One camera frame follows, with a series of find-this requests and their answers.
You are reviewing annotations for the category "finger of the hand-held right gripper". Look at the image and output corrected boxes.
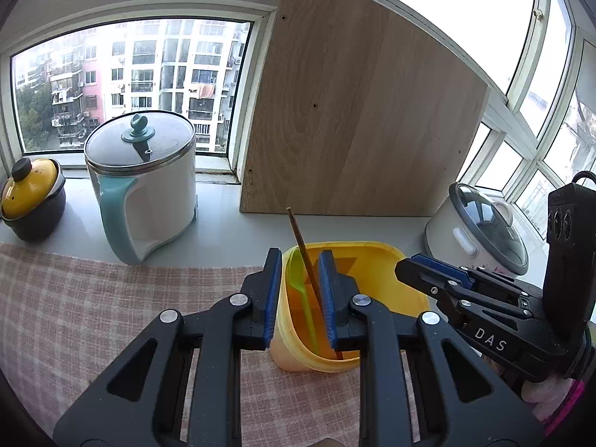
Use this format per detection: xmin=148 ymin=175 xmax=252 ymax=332
xmin=395 ymin=257 xmax=532 ymax=327
xmin=412 ymin=254 xmax=543 ymax=305

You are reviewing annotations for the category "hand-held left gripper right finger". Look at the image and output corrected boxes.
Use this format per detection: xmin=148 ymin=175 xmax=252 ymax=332
xmin=318 ymin=250 xmax=545 ymax=447

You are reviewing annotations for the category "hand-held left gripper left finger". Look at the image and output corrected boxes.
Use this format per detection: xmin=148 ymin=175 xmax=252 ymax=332
xmin=53 ymin=248 xmax=283 ymax=447

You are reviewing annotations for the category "yellow plastic container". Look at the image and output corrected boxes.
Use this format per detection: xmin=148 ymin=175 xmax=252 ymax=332
xmin=270 ymin=241 xmax=430 ymax=373

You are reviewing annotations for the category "wooden chopstick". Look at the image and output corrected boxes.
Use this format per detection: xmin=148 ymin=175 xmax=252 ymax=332
xmin=286 ymin=207 xmax=346 ymax=360

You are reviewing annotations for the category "person's right forearm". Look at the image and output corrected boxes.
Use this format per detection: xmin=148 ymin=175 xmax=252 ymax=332
xmin=521 ymin=368 xmax=592 ymax=436

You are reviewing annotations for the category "white rice cooker glass lid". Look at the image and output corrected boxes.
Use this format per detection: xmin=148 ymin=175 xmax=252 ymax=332
xmin=424 ymin=183 xmax=530 ymax=276

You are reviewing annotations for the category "white and teal electric kettle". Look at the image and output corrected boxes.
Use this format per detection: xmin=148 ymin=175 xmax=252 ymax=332
xmin=84 ymin=111 xmax=199 ymax=266

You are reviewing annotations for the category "pink checked cloth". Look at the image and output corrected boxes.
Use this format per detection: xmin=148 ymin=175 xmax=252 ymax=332
xmin=0 ymin=242 xmax=420 ymax=447

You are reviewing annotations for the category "white framed corner window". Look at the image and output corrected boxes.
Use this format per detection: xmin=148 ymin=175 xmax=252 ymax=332
xmin=456 ymin=0 xmax=596 ymax=243

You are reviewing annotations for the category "wooden board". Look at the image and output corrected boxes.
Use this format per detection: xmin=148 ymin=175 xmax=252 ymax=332
xmin=239 ymin=0 xmax=492 ymax=217

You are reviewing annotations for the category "black clay pot yellow lid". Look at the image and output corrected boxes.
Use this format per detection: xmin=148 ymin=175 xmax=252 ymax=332
xmin=0 ymin=157 xmax=67 ymax=243

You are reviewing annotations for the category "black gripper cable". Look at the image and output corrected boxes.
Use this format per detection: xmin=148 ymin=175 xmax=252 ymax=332
xmin=570 ymin=171 xmax=596 ymax=195

